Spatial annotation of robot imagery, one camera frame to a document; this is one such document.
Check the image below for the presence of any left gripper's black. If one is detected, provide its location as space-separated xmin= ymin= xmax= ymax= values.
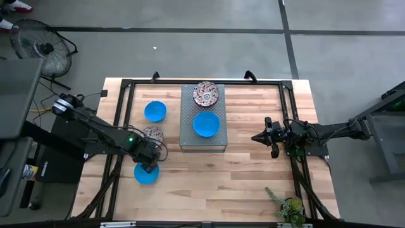
xmin=135 ymin=146 xmax=161 ymax=174

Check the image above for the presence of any small green potted plant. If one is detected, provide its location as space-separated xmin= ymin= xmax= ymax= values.
xmin=264 ymin=186 xmax=307 ymax=228

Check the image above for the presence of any black box with white lettering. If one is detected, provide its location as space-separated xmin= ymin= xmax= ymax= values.
xmin=34 ymin=147 xmax=85 ymax=184

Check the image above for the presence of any grey perforated metal riser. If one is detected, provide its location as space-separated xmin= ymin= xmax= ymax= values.
xmin=179 ymin=84 xmax=228 ymax=153

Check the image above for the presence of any grey desk top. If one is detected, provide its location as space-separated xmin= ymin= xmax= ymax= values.
xmin=0 ymin=136 xmax=34 ymax=218
xmin=0 ymin=58 xmax=44 ymax=140

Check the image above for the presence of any floral patterned mini bowl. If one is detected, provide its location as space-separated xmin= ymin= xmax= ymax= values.
xmin=192 ymin=80 xmax=220 ymax=108
xmin=141 ymin=125 xmax=165 ymax=146

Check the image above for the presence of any yellow power cord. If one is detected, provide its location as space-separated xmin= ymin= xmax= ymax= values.
xmin=29 ymin=106 xmax=54 ymax=114

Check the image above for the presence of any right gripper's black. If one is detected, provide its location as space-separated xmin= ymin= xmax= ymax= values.
xmin=251 ymin=117 xmax=287 ymax=160

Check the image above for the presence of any dark grey metal stand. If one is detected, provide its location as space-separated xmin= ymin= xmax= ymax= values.
xmin=348 ymin=80 xmax=405 ymax=185

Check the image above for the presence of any blue plastic mini bowl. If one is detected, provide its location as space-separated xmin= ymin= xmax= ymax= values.
xmin=192 ymin=111 xmax=221 ymax=139
xmin=144 ymin=100 xmax=168 ymax=123
xmin=134 ymin=161 xmax=161 ymax=186

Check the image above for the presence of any black floor fan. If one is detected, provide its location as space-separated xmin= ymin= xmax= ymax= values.
xmin=10 ymin=18 xmax=78 ymax=91

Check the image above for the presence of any person's foot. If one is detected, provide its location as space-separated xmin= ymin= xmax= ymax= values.
xmin=0 ymin=17 xmax=16 ymax=32
xmin=8 ymin=0 xmax=34 ymax=14

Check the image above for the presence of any black aluminium table frame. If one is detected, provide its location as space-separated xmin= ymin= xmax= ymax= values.
xmin=75 ymin=70 xmax=341 ymax=228

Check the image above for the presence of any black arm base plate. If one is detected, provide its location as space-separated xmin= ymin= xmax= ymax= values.
xmin=82 ymin=139 xmax=130 ymax=156
xmin=283 ymin=130 xmax=330 ymax=157

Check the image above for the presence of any silver frame bracket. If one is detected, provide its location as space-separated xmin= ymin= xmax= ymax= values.
xmin=100 ymin=221 xmax=137 ymax=228
xmin=277 ymin=222 xmax=313 ymax=228

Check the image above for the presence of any yellow labelled can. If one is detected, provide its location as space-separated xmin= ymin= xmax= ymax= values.
xmin=22 ymin=164 xmax=39 ymax=181

